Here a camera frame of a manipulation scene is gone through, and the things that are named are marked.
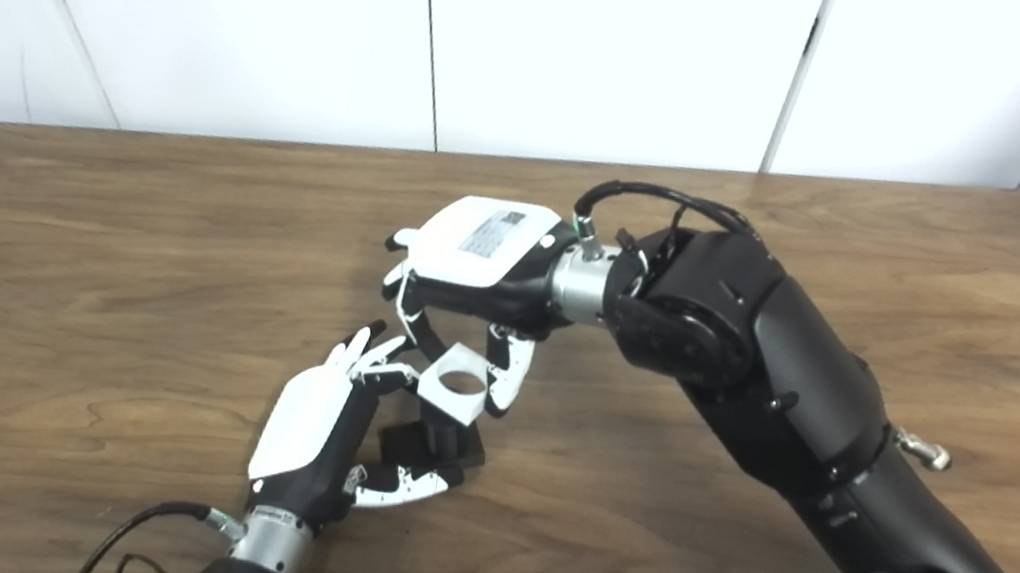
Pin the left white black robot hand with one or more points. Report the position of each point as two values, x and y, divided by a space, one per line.
308 418

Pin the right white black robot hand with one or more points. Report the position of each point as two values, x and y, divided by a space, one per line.
486 243

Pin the black peg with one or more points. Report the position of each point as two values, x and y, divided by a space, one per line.
430 447

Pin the white square piece with hole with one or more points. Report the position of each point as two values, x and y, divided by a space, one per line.
452 406

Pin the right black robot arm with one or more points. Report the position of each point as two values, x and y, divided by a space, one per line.
798 390

